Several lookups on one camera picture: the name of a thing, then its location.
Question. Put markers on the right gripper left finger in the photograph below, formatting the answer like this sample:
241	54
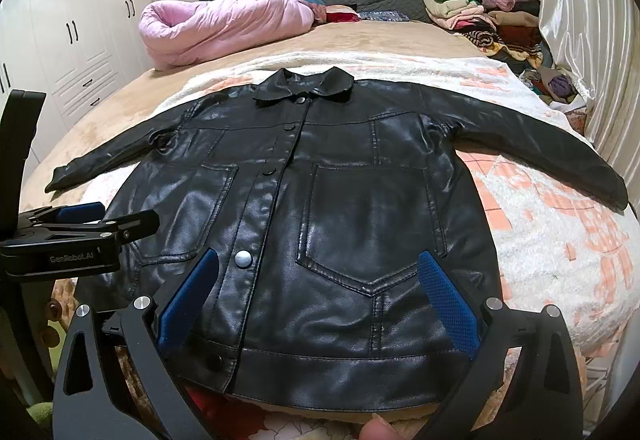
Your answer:
91	398

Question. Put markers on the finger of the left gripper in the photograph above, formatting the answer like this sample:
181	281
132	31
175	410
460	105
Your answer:
81	213
133	227

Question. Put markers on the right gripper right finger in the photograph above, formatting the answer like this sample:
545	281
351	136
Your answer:
523	379

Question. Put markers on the black leather jacket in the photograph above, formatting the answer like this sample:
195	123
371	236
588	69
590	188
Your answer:
319	193

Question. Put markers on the red and blue clothes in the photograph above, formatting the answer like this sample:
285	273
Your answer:
342	13

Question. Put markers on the pile of folded clothes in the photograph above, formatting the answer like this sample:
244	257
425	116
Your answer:
508	31

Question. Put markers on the right hand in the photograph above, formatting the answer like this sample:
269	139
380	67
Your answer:
378	429

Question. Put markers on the tan bed sheet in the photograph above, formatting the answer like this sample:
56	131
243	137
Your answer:
138	99

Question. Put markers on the white orange patterned blanket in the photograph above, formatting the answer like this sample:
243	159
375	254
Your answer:
555	245

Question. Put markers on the white wardrobe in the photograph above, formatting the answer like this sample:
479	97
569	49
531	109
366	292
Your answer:
78	52

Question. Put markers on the pink puffy quilt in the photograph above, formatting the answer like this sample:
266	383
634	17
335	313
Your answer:
177	33

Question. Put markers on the white striped curtain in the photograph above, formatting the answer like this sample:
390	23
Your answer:
598	42

